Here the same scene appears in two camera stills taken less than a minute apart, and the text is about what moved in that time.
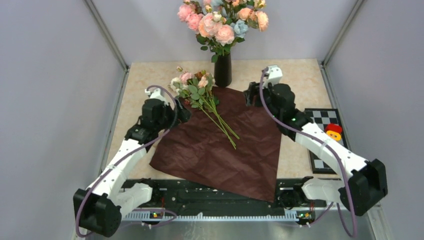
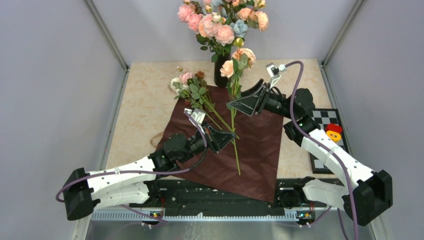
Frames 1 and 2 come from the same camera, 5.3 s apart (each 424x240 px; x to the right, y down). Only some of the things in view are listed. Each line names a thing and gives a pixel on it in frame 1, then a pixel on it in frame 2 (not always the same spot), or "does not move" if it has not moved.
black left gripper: x=183 y=114 to x=216 y=140
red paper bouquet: x=232 y=143 does not move
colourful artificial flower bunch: x=220 y=24 does not move
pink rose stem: x=223 y=35 does not move
